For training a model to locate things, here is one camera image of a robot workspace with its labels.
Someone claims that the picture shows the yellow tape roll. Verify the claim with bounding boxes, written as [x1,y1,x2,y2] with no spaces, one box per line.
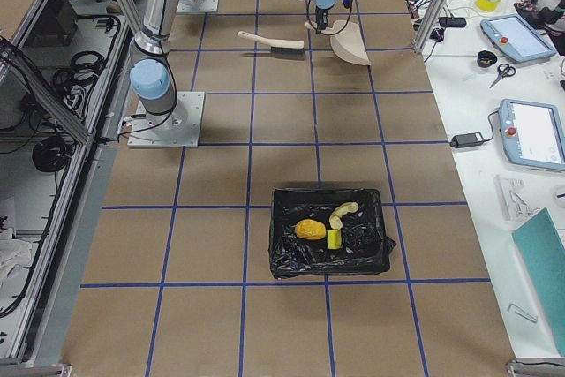
[475,0,501,12]

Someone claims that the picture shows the blue teach pendant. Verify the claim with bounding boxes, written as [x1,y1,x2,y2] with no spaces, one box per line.
[498,99,564,171]
[480,14,557,63]

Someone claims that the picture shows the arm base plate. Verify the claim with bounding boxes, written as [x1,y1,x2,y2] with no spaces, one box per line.
[177,0,219,14]
[126,91,205,148]

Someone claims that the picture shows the teal folder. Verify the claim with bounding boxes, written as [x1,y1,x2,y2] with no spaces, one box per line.
[512,208,564,356]

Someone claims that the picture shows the black-lined trash bin right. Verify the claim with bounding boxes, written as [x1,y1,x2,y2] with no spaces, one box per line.
[268,189,396,279]

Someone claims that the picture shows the green yellow sponge piece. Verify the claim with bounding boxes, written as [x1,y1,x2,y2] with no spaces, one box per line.
[327,229,343,250]

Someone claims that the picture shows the black power adapter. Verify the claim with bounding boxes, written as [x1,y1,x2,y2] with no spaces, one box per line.
[449,132,486,148]

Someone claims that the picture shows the beige plastic dustpan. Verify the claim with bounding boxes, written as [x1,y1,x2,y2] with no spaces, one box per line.
[321,19,371,66]

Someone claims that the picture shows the pale banana peel piece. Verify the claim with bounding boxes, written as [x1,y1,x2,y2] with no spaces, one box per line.
[328,201,359,230]

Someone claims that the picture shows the blue teach pendant near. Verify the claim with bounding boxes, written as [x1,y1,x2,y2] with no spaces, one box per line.
[498,99,564,171]

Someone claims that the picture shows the metal hex key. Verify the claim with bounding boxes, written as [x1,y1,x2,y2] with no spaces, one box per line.
[507,303,539,324]

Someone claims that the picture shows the black scissors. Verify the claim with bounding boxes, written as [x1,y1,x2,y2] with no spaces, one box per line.
[489,63,516,88]

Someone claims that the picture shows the blue teach pendant far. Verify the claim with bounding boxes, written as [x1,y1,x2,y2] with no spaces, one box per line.
[480,14,557,63]

